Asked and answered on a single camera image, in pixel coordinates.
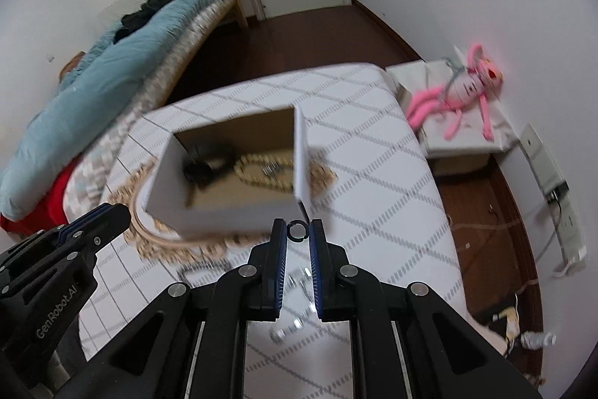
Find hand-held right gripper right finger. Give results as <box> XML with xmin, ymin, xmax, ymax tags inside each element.
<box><xmin>309</xmin><ymin>219</ymin><xmax>543</xmax><ymax>399</ymax></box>

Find beige beaded necklace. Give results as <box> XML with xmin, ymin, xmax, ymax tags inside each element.
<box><xmin>234</xmin><ymin>153</ymin><xmax>296</xmax><ymax>194</ymax></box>

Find white floor cable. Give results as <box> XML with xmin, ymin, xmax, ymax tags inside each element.
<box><xmin>444</xmin><ymin>214</ymin><xmax>538</xmax><ymax>242</ymax></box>

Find red cloth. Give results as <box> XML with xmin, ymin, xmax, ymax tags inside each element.
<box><xmin>0</xmin><ymin>166</ymin><xmax>78</xmax><ymax>237</ymax></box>

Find white power strip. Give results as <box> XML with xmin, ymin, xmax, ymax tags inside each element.
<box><xmin>520</xmin><ymin>123</ymin><xmax>588</xmax><ymax>274</ymax></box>

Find white grid-patterned mattress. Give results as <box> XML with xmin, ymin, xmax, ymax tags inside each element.
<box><xmin>77</xmin><ymin>62</ymin><xmax>469</xmax><ymax>399</ymax></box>

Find silver chain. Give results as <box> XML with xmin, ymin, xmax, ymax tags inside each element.
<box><xmin>268</xmin><ymin>267</ymin><xmax>319</xmax><ymax>342</ymax></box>

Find dark metal chain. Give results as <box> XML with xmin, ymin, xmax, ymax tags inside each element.
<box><xmin>178</xmin><ymin>259</ymin><xmax>232</xmax><ymax>284</ymax></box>

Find black plug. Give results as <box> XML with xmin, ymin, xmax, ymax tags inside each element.
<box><xmin>544</xmin><ymin>183</ymin><xmax>569</xmax><ymax>204</ymax></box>

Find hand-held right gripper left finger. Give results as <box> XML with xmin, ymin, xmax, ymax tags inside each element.
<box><xmin>61</xmin><ymin>219</ymin><xmax>287</xmax><ymax>399</ymax></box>

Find round beige woven tray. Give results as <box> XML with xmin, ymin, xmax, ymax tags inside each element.
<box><xmin>105</xmin><ymin>157</ymin><xmax>340</xmax><ymax>262</ymax></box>

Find beige patterned bed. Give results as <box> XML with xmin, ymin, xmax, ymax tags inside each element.
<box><xmin>58</xmin><ymin>0</ymin><xmax>249</xmax><ymax>213</ymax></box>

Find black bracelet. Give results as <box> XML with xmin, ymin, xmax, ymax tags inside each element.
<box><xmin>182</xmin><ymin>144</ymin><xmax>237</xmax><ymax>188</ymax></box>

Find plastic bottle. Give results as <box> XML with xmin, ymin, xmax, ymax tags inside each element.
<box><xmin>520</xmin><ymin>330</ymin><xmax>558</xmax><ymax>351</ymax></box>

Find white cardboard box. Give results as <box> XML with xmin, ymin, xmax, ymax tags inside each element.
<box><xmin>142</xmin><ymin>105</ymin><xmax>310</xmax><ymax>242</ymax></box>

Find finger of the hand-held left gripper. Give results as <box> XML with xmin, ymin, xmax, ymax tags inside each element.
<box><xmin>0</xmin><ymin>203</ymin><xmax>128</xmax><ymax>258</ymax></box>
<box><xmin>0</xmin><ymin>207</ymin><xmax>133</xmax><ymax>295</ymax></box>

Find light blue duvet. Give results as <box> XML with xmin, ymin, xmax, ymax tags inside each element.
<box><xmin>0</xmin><ymin>0</ymin><xmax>246</xmax><ymax>222</ymax></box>

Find pink plush toy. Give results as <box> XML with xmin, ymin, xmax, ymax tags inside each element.
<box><xmin>405</xmin><ymin>44</ymin><xmax>506</xmax><ymax>142</ymax></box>

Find black clothes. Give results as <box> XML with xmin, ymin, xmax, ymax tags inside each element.
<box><xmin>114</xmin><ymin>0</ymin><xmax>181</xmax><ymax>43</ymax></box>

